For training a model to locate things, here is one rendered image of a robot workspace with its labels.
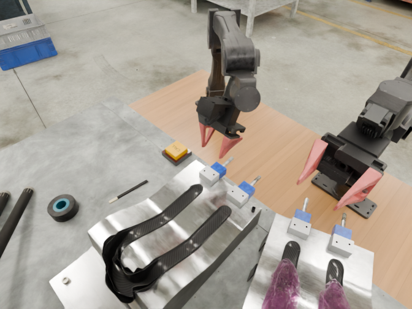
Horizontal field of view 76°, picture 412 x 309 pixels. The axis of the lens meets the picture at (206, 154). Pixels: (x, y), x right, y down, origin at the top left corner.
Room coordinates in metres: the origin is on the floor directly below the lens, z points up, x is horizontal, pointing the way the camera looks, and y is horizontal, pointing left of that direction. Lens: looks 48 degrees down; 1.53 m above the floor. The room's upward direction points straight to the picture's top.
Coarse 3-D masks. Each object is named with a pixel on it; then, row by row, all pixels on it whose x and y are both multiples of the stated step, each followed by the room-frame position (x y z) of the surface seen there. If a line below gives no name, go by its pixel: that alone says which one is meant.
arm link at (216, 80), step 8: (216, 40) 0.79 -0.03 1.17; (216, 48) 0.81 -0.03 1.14; (216, 56) 0.82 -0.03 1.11; (216, 64) 0.83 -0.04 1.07; (216, 72) 0.84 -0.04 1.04; (208, 80) 0.90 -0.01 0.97; (216, 80) 0.85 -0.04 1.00; (224, 80) 0.89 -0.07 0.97; (208, 88) 0.89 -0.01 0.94; (216, 88) 0.87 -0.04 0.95; (224, 88) 0.88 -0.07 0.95; (208, 96) 0.89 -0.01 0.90
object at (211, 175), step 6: (216, 162) 0.54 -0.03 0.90; (228, 162) 0.55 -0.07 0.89; (204, 168) 0.50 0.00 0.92; (210, 168) 0.50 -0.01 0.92; (216, 168) 0.52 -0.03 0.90; (222, 168) 0.52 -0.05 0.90; (204, 174) 0.48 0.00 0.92; (210, 174) 0.48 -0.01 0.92; (216, 174) 0.48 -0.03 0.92; (222, 174) 0.50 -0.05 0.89; (204, 180) 0.48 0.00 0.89; (210, 180) 0.46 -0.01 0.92; (216, 180) 0.48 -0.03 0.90
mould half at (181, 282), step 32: (160, 192) 0.44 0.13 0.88; (224, 192) 0.44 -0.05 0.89; (96, 224) 0.31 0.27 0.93; (128, 224) 0.32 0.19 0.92; (192, 224) 0.34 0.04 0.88; (224, 224) 0.34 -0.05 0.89; (256, 224) 0.38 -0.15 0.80; (96, 256) 0.26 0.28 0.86; (128, 256) 0.23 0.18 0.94; (192, 256) 0.25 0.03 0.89; (224, 256) 0.27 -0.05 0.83; (64, 288) 0.19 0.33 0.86; (96, 288) 0.19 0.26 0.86; (160, 288) 0.17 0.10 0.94; (192, 288) 0.19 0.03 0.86
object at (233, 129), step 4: (224, 100) 0.53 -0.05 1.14; (216, 120) 0.51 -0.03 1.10; (224, 124) 0.49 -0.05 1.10; (236, 124) 0.51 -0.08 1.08; (240, 124) 0.52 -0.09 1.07; (228, 128) 0.48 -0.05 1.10; (232, 128) 0.48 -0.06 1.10; (236, 128) 0.48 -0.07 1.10; (240, 128) 0.49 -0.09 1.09; (244, 128) 0.50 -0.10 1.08; (232, 132) 0.47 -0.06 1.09
